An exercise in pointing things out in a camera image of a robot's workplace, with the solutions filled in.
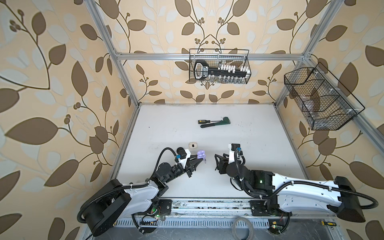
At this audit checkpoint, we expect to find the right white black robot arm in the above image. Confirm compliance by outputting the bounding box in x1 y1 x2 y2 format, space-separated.
215 148 379 223

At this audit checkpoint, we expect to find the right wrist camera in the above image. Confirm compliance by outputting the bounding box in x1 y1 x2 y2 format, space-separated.
228 144 242 164

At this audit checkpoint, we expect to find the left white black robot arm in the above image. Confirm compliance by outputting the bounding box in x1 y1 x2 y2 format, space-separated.
77 147 206 237

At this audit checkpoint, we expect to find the green handled tool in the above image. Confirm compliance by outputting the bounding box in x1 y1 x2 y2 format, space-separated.
199 117 231 128

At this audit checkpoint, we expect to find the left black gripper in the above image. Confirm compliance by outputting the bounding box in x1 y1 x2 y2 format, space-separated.
163 154 202 186

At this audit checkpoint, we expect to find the back wire basket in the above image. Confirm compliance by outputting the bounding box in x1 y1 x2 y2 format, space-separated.
189 48 252 85

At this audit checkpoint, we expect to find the purple round earbud case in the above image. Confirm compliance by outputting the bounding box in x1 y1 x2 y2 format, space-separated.
197 150 206 161

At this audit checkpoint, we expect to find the small yellow black screwdriver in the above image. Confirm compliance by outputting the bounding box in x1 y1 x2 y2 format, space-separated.
321 221 337 227

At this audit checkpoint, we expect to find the black tool set in basket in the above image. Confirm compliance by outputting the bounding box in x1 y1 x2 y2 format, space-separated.
192 60 252 82

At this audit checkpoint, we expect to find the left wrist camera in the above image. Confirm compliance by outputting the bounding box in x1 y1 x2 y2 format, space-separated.
176 149 191 169

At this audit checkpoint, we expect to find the black round earbud case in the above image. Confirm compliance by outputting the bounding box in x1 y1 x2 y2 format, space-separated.
177 147 184 155

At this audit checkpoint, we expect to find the white earbud charging case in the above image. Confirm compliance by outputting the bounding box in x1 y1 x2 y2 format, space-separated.
189 142 198 149

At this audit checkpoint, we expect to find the side wire basket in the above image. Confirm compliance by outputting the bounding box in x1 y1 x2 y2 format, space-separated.
284 62 365 131

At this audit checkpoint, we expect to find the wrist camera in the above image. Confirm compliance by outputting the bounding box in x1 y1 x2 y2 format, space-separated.
228 144 242 164
176 149 191 169

